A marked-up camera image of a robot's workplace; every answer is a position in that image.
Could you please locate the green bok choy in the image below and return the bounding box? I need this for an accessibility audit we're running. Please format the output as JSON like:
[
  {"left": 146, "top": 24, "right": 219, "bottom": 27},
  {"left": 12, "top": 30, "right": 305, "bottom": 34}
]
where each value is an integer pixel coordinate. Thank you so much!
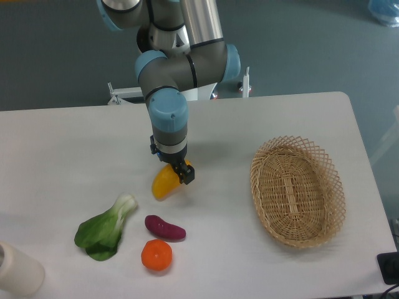
[{"left": 74, "top": 194, "right": 138, "bottom": 262}]

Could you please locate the orange tangerine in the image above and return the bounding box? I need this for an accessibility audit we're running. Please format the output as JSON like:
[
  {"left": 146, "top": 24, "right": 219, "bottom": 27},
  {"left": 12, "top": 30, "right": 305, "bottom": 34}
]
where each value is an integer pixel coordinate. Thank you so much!
[{"left": 141, "top": 239, "right": 173, "bottom": 271}]

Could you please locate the woven bamboo basket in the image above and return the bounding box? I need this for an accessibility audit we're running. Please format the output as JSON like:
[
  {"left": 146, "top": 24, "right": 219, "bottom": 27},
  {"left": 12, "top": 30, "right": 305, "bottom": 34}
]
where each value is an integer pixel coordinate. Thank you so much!
[{"left": 250, "top": 136, "right": 346, "bottom": 249}]

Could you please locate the blue plastic bag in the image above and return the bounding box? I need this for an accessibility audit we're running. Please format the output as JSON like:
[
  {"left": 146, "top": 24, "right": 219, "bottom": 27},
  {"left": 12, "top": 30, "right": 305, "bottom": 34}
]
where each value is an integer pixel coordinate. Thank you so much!
[{"left": 368, "top": 0, "right": 398, "bottom": 27}]

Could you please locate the purple sweet potato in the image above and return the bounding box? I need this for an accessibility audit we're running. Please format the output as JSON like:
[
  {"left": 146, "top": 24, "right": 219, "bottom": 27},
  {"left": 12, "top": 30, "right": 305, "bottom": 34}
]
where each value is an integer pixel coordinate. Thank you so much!
[{"left": 145, "top": 215, "right": 186, "bottom": 240}]

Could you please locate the cream cylindrical cup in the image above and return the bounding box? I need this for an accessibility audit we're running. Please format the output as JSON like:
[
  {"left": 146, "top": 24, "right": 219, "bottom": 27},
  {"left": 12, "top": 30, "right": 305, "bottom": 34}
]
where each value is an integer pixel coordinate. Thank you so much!
[{"left": 1, "top": 241, "right": 45, "bottom": 297}]

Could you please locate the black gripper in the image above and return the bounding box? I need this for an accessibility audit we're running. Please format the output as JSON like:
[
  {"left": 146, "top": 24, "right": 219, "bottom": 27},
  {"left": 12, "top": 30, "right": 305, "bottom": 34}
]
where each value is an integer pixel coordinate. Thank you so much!
[{"left": 150, "top": 135, "right": 195, "bottom": 185}]

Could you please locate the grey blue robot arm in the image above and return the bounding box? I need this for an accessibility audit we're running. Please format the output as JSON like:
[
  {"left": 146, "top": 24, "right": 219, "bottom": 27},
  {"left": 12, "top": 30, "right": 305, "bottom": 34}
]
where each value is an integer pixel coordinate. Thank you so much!
[{"left": 97, "top": 1, "right": 241, "bottom": 184}]

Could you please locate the black device at edge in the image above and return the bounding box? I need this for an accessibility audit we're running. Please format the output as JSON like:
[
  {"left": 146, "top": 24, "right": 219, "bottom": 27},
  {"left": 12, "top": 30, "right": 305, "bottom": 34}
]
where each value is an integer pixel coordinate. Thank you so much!
[{"left": 377, "top": 252, "right": 398, "bottom": 285}]

